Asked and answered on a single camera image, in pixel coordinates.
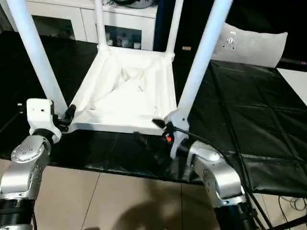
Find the white plastic table top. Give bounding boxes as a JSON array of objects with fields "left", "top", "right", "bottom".
[{"left": 68, "top": 45, "right": 178, "bottom": 136}]

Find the black mat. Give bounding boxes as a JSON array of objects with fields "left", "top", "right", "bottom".
[{"left": 0, "top": 30, "right": 307, "bottom": 199}]

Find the white sideboard with glass doors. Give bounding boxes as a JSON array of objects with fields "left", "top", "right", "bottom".
[{"left": 4, "top": 0, "right": 158, "bottom": 51}]

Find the black cabinet with gold label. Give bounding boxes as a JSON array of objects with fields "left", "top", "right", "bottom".
[{"left": 153, "top": 0, "right": 216, "bottom": 65}]

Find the grey curtain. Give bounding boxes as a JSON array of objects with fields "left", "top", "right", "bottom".
[{"left": 0, "top": 0, "right": 17, "bottom": 33}]

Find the grey pillow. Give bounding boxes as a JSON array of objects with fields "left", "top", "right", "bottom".
[{"left": 211, "top": 23, "right": 288, "bottom": 69}]

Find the white flat board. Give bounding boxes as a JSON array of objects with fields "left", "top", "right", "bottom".
[{"left": 277, "top": 68, "right": 307, "bottom": 106}]

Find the black metal bar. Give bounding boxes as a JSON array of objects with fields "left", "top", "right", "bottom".
[{"left": 271, "top": 218, "right": 307, "bottom": 230}]

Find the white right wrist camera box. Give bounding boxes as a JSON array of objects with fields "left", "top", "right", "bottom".
[{"left": 165, "top": 110, "right": 190, "bottom": 159}]

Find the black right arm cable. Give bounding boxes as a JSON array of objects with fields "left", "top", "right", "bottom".
[{"left": 174, "top": 126, "right": 273, "bottom": 230}]

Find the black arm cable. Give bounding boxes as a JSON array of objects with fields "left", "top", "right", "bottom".
[
  {"left": 0, "top": 103, "right": 24, "bottom": 135},
  {"left": 174, "top": 126, "right": 273, "bottom": 230}
]

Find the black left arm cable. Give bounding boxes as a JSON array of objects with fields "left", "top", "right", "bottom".
[{"left": 0, "top": 103, "right": 24, "bottom": 135}]

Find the grey bag with black strap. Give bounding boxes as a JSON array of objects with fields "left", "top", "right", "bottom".
[{"left": 112, "top": 0, "right": 155, "bottom": 7}]

